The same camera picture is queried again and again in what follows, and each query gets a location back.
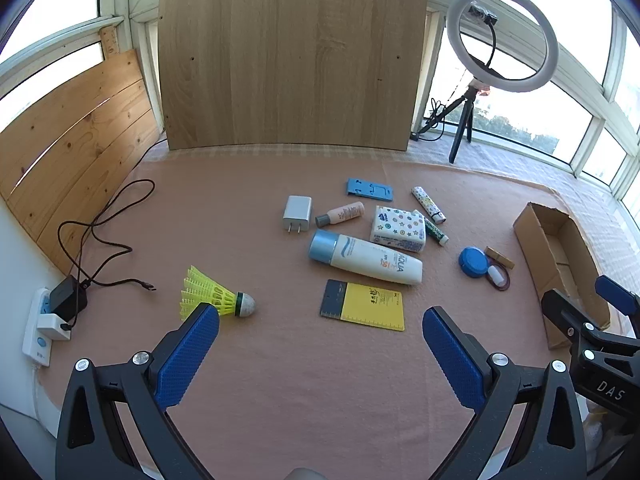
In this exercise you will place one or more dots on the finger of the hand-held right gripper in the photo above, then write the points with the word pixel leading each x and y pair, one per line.
pixel 567 310
pixel 617 292

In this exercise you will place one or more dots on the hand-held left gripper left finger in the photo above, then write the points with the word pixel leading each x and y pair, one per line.
pixel 187 355

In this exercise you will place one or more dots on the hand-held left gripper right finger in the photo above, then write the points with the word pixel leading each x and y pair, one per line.
pixel 452 360

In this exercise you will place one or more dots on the yellow shuttlecock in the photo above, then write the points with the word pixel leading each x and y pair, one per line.
pixel 212 297

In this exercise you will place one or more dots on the dark red rubber band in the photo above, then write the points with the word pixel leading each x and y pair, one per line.
pixel 506 285

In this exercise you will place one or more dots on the cardboard box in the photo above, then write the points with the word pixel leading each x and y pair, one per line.
pixel 532 240

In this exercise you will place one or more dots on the small white plastic piece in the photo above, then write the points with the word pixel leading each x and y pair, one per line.
pixel 495 273

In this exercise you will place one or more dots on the wooden clothespin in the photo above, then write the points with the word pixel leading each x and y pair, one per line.
pixel 500 257

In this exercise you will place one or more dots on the yellow card packet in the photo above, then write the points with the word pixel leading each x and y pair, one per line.
pixel 372 307

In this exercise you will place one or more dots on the blue round lid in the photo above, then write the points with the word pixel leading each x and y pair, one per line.
pixel 472 262

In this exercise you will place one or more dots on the green lip balm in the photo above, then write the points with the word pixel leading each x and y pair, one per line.
pixel 435 234

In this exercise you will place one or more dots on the white sunscreen bottle blue cap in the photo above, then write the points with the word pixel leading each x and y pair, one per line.
pixel 372 260

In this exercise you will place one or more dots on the patterned tissue pack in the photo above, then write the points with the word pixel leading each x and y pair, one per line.
pixel 397 227

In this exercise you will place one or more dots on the patterned white lighter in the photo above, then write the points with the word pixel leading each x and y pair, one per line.
pixel 427 204

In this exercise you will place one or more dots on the white wall charger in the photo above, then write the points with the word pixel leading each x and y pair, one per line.
pixel 297 212

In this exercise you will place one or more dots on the small pink bottle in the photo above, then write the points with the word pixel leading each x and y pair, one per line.
pixel 342 212

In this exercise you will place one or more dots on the black power adapter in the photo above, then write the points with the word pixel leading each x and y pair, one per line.
pixel 67 297

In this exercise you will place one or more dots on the white power strip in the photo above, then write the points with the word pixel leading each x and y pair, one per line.
pixel 37 340

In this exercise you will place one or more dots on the black tripod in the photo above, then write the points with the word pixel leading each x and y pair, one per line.
pixel 459 130

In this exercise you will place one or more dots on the pine wooden panel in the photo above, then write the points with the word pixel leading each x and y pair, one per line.
pixel 75 150

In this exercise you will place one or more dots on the light oak wooden board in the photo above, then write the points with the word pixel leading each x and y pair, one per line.
pixel 290 60

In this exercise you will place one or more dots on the small wooden strip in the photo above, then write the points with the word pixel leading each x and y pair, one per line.
pixel 109 42

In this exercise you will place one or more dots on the white window frame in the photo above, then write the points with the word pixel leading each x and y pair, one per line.
pixel 142 25

